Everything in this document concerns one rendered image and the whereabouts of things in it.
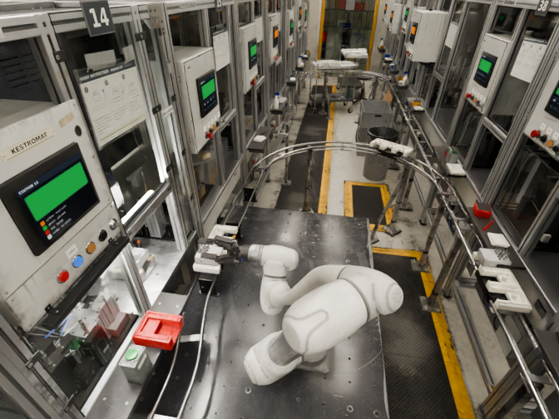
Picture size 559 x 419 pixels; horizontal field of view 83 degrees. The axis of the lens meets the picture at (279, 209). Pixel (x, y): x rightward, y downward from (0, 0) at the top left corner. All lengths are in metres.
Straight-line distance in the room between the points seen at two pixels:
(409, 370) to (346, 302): 1.72
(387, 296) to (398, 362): 1.67
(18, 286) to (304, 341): 0.69
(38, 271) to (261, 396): 0.98
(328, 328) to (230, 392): 0.85
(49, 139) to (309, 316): 0.78
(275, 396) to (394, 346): 1.24
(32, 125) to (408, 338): 2.44
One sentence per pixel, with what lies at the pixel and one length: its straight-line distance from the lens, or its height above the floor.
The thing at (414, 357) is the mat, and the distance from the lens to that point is 2.57.
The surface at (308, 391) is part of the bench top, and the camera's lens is 1.56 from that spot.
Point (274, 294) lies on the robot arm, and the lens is 1.33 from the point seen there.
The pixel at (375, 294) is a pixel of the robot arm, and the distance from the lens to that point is 0.86.
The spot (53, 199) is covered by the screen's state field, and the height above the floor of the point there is 1.64.
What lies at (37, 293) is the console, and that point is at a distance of 1.04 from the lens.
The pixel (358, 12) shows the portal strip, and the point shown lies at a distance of 9.31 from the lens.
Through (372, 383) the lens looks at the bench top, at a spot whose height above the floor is 0.68.
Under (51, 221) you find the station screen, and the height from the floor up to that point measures 1.60.
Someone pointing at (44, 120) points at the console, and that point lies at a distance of 1.00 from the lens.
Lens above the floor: 2.09
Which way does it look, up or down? 35 degrees down
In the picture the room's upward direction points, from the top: straight up
